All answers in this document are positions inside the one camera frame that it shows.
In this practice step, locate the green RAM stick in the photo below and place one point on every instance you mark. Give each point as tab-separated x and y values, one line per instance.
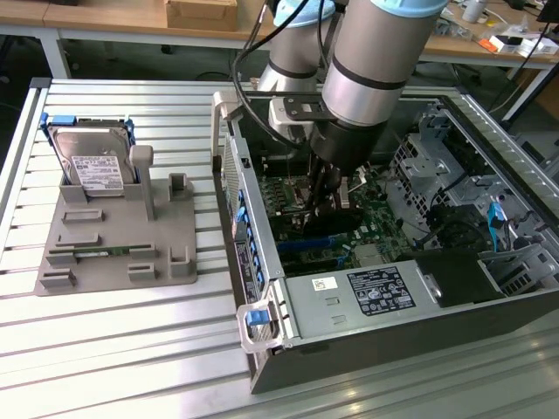
105	251

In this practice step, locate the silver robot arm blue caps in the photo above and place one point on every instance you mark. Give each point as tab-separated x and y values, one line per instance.
371	52

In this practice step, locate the blue release latch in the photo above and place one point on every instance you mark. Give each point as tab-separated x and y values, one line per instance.
255	316

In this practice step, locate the black monitor stand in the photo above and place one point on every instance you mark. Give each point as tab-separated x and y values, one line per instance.
548	11

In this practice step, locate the grey power supply unit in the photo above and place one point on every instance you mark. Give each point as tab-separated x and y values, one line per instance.
314	314

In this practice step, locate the blue expansion slot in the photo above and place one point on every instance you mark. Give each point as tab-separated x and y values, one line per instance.
305	244

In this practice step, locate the grey disk bay bracket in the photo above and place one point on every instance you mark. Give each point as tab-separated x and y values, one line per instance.
511	275

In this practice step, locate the wooden desk white frame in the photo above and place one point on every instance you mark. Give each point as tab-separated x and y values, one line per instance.
109	17
458	50

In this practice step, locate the silver socket cover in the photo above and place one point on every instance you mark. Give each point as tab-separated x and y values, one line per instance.
363	175

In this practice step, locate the white plastic bottle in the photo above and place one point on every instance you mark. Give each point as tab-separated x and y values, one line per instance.
475	11

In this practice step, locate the small white orange box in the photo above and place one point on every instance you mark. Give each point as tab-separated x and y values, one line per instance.
502	43

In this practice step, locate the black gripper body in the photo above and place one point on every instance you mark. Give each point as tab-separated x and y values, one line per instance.
349	144

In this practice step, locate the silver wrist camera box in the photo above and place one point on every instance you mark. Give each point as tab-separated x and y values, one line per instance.
284	124

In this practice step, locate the blue disk caddy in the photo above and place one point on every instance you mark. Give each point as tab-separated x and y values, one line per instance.
64	118

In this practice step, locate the black expansion slot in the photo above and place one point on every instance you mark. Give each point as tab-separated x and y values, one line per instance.
310	263

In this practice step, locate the silver metal disk bay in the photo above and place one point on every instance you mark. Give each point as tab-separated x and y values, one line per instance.
419	174

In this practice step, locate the CPU socket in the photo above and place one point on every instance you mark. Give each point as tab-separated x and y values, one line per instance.
300	192

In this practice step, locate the silver finned heatsink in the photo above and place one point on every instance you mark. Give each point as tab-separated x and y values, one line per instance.
370	256

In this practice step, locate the open black PC case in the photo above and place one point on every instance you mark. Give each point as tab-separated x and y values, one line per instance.
393	349

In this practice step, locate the white flat box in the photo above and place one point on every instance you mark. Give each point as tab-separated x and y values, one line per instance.
537	48

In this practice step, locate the thin metal locking lever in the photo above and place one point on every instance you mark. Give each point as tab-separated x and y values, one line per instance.
289	168

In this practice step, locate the grey printed part rack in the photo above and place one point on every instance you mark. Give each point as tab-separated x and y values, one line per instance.
113	227

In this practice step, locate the black RAM slot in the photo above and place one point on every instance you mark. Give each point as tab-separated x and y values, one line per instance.
279	162
279	157
279	171
279	166

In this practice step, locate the black graphics card with fan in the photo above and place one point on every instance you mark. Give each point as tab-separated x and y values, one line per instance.
340	224

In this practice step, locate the brown cardboard box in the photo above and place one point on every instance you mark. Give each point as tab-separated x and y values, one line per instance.
201	15

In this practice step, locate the green motherboard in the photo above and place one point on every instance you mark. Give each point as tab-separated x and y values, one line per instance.
380	218

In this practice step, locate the silver hard disk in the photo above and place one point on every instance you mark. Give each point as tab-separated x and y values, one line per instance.
87	148

